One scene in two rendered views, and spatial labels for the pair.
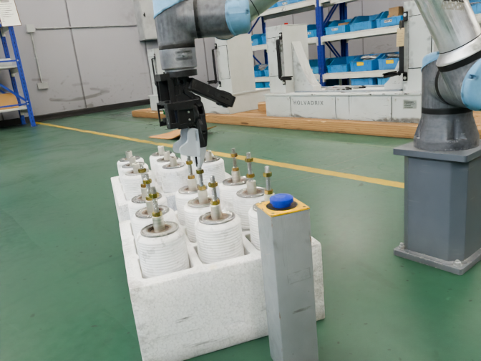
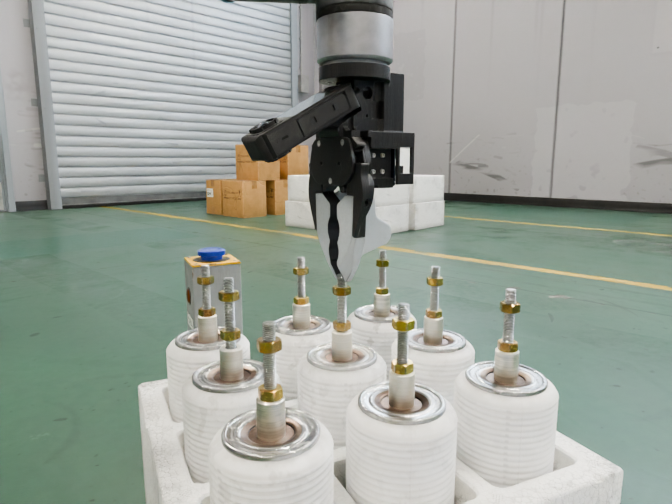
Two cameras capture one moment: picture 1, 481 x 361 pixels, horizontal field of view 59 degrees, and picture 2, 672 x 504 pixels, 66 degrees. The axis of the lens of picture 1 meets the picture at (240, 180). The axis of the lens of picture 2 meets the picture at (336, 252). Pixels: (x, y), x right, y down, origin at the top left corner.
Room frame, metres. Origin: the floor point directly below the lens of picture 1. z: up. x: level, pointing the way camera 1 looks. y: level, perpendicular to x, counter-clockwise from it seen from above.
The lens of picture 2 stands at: (1.45, 0.00, 0.46)
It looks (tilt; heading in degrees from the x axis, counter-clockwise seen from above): 10 degrees down; 171
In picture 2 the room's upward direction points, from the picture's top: straight up
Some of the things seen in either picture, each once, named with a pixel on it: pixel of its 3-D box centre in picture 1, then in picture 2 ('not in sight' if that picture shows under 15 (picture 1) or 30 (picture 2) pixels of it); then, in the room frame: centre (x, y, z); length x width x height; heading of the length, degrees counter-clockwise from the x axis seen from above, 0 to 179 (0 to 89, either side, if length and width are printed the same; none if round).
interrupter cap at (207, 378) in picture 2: (252, 193); (231, 375); (0.97, -0.02, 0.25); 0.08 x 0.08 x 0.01
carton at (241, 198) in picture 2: not in sight; (244, 198); (-2.99, -0.11, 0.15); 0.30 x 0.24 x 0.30; 36
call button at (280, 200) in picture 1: (281, 202); (211, 255); (0.68, -0.07, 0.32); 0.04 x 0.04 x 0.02
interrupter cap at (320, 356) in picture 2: (203, 202); (341, 356); (0.94, 0.09, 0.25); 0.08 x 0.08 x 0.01
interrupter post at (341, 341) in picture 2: (202, 196); (341, 345); (0.94, 0.09, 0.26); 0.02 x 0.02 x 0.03
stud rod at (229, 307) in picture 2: (250, 167); (229, 316); (0.97, -0.02, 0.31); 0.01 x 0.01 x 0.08
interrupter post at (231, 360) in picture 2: (251, 187); (231, 363); (0.97, -0.02, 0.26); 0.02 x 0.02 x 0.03
